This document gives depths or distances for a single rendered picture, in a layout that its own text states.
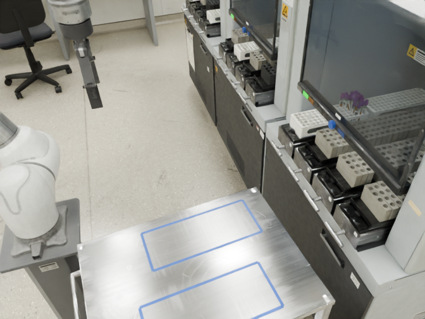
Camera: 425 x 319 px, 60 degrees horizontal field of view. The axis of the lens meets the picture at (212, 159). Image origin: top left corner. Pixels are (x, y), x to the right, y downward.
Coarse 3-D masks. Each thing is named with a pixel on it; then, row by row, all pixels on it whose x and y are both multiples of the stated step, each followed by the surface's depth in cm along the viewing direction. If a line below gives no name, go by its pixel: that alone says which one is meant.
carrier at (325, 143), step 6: (318, 132) 137; (324, 132) 137; (318, 138) 138; (324, 138) 134; (318, 144) 140; (324, 144) 135; (330, 144) 133; (324, 150) 136; (330, 150) 132; (330, 156) 133
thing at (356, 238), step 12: (336, 204) 120; (348, 204) 118; (336, 216) 122; (348, 216) 116; (360, 216) 116; (348, 228) 116; (360, 228) 111; (372, 228) 112; (384, 228) 112; (336, 240) 116; (348, 240) 118; (360, 240) 112; (372, 240) 114
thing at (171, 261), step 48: (240, 192) 124; (96, 240) 112; (144, 240) 111; (192, 240) 110; (240, 240) 110; (288, 240) 109; (96, 288) 100; (144, 288) 99; (192, 288) 99; (240, 288) 98; (288, 288) 97
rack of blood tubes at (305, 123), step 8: (304, 112) 150; (312, 112) 151; (296, 120) 146; (304, 120) 146; (312, 120) 145; (320, 120) 145; (296, 128) 147; (304, 128) 143; (312, 128) 151; (320, 128) 151; (304, 136) 145
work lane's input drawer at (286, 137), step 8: (280, 128) 153; (288, 128) 150; (280, 136) 154; (288, 136) 148; (296, 136) 146; (312, 136) 146; (272, 144) 154; (288, 144) 148; (296, 144) 144; (304, 144) 146; (280, 152) 149; (288, 152) 150
